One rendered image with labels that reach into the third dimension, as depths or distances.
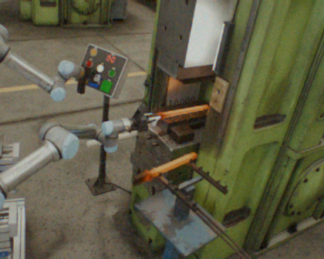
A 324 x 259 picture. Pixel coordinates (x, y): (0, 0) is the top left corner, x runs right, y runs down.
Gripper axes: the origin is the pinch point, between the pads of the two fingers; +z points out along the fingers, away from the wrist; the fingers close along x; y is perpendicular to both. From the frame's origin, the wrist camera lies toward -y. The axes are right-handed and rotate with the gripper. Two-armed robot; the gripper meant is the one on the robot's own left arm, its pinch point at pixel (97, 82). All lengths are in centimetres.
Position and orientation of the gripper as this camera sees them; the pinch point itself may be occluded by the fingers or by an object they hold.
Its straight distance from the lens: 230.0
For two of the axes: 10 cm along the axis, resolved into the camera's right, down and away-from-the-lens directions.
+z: 3.9, 1.0, 9.1
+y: 4.0, -9.2, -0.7
